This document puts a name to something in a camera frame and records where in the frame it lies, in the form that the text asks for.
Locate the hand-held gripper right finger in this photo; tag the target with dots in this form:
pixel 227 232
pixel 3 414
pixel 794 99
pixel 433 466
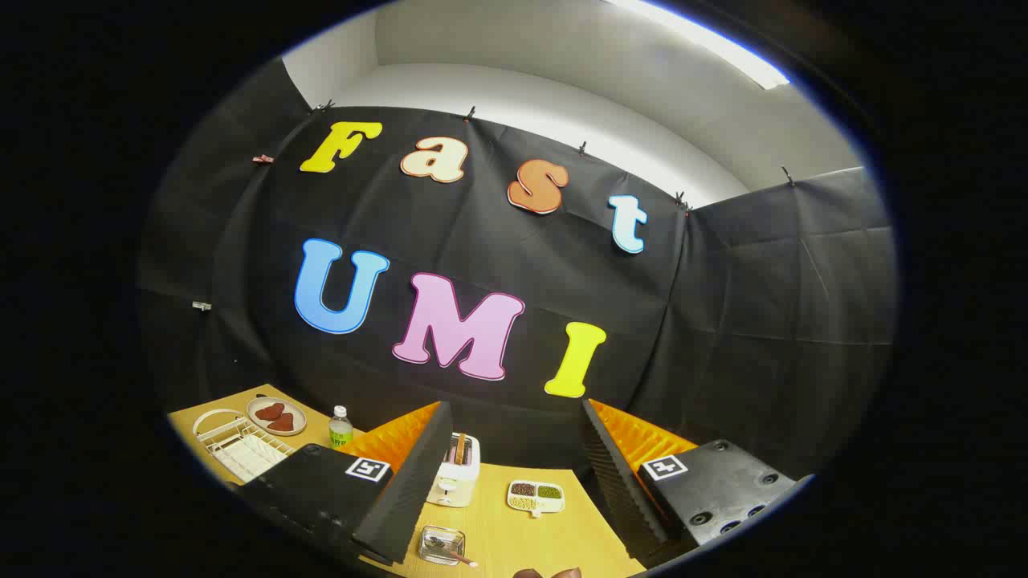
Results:
pixel 618 490

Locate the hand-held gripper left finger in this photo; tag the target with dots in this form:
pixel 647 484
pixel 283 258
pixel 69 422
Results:
pixel 409 490

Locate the white divided dish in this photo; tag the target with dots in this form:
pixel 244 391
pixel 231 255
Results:
pixel 554 506

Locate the small beige plate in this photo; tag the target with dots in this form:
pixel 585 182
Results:
pixel 299 415

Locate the white toaster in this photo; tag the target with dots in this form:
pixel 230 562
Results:
pixel 454 486

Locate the toasted bread slice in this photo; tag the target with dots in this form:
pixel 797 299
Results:
pixel 459 448

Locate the pile of green beans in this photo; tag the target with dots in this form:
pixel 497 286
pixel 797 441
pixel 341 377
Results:
pixel 549 491

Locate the green-label drink bottle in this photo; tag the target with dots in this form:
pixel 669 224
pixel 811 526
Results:
pixel 340 435

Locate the pile of dark beans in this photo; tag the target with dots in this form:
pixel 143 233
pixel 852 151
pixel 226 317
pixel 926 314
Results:
pixel 523 489

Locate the pile of yellow beans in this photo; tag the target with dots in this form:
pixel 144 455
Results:
pixel 522 503

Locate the red-brown meat piece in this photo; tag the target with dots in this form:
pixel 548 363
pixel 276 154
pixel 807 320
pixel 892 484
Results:
pixel 282 423
pixel 271 411

